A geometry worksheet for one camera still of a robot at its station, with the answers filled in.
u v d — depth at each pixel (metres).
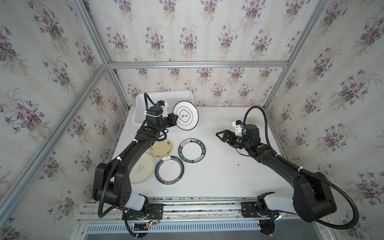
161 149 0.96
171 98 1.15
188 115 0.88
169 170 0.86
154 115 0.62
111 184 0.42
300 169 0.46
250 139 0.65
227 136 0.75
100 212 0.37
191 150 0.97
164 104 0.75
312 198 0.41
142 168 0.88
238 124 0.78
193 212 0.75
